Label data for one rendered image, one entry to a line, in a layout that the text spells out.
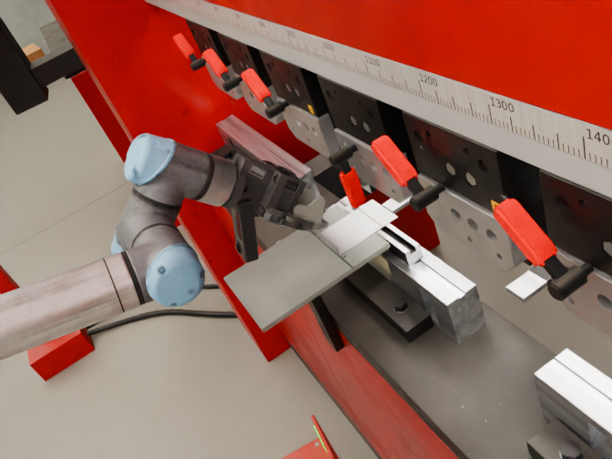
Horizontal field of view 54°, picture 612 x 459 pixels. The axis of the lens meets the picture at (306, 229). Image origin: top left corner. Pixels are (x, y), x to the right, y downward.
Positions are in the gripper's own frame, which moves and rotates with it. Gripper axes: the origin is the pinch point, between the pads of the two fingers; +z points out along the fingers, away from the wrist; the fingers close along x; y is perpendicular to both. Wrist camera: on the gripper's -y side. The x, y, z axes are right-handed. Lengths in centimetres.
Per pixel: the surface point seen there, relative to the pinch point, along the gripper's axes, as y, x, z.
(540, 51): 30, -51, -28
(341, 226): 0.5, 2.4, 6.6
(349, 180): 11.6, -15.8, -10.7
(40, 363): -136, 155, 11
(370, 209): 5.3, 1.9, 10.5
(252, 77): 18.3, 10.3, -18.0
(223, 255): -41, 85, 34
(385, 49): 27.8, -29.6, -24.6
